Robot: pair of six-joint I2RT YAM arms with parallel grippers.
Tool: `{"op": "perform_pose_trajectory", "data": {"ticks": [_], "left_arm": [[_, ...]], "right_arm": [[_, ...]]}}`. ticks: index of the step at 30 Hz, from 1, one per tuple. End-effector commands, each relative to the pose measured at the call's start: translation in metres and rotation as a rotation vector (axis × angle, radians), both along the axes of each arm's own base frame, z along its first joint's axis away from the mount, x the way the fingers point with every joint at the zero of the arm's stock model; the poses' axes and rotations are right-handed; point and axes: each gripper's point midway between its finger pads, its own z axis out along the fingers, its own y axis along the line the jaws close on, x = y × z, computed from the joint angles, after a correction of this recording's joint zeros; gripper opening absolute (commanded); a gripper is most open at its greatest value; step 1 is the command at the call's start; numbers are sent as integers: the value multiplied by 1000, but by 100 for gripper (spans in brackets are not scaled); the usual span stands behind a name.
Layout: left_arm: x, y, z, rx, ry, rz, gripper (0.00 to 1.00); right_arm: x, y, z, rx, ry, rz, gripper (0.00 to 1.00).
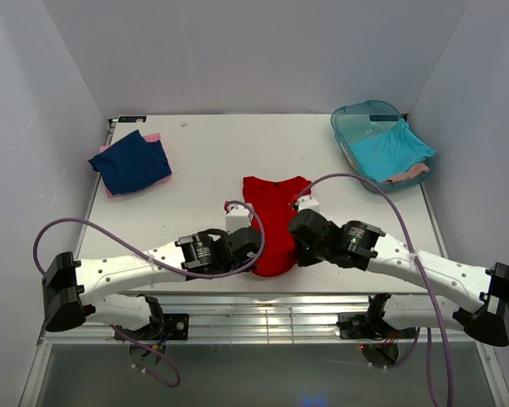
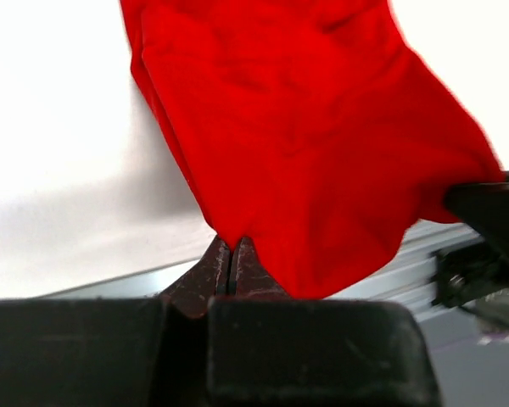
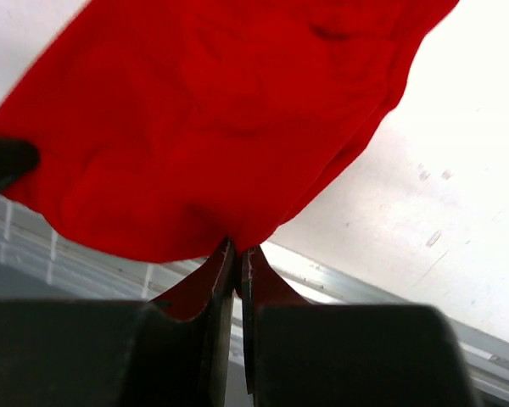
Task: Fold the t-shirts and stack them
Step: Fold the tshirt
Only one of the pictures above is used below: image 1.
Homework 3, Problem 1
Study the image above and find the red t shirt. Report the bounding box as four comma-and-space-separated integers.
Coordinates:
243, 176, 310, 278

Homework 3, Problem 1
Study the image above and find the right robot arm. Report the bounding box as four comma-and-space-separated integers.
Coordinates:
288, 209, 509, 347

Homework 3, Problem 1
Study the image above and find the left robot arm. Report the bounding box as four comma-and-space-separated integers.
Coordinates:
42, 226, 265, 332

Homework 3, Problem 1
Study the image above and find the turquoise t shirt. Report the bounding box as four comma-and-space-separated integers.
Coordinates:
350, 120, 436, 183

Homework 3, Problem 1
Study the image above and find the teal plastic bin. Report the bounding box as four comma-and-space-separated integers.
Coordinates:
330, 100, 435, 193

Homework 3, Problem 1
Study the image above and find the salmon pink t shirt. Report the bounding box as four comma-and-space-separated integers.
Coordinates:
383, 163, 430, 183

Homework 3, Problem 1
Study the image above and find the navy blue folded t shirt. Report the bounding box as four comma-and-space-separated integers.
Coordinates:
88, 130, 171, 196

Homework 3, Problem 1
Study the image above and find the pink folded t shirt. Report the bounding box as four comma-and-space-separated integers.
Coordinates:
98, 132, 172, 198

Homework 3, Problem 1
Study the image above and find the blue label sticker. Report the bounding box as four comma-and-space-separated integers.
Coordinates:
117, 115, 147, 124

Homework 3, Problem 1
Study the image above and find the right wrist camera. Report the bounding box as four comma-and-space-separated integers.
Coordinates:
290, 194, 320, 217

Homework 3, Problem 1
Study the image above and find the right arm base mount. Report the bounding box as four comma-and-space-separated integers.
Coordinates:
336, 313, 417, 341

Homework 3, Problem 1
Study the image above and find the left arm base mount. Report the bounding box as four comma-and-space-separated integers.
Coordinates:
117, 314, 190, 341

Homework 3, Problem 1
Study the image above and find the aluminium rail frame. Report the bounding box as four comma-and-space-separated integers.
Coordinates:
19, 118, 509, 407

